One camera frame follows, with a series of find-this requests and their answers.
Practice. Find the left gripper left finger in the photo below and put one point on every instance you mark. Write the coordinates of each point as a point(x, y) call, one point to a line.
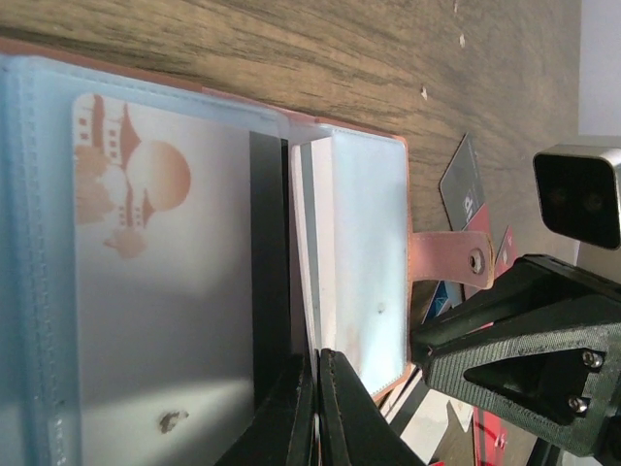
point(281, 432)

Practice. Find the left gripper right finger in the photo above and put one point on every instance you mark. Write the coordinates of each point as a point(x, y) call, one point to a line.
point(352, 430)

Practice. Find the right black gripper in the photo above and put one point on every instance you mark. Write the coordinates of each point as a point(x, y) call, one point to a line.
point(540, 349)

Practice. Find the pink card holder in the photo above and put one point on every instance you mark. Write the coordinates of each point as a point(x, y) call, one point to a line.
point(378, 258)

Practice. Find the white card black stripe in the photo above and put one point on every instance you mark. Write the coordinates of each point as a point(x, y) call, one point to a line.
point(181, 254)
point(420, 416)

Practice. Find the white card red print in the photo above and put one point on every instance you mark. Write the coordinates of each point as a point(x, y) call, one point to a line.
point(311, 166)

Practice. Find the red VIP card right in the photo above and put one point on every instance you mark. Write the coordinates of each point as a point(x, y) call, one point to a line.
point(507, 253)

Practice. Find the red card upper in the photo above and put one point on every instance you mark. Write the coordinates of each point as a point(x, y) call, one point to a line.
point(490, 439)

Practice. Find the blue card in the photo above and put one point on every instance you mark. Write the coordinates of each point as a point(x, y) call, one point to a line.
point(447, 295)

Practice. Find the dark card upper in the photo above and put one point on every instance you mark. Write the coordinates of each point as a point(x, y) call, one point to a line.
point(462, 191)

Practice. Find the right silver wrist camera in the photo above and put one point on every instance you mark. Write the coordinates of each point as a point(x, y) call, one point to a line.
point(578, 185)

